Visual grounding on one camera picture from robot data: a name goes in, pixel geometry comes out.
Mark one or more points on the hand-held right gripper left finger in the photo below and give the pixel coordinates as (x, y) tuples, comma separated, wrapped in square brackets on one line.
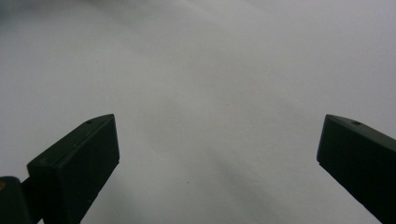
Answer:
[(77, 174)]

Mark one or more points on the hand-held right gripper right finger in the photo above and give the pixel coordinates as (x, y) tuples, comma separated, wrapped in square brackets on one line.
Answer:
[(361, 161)]

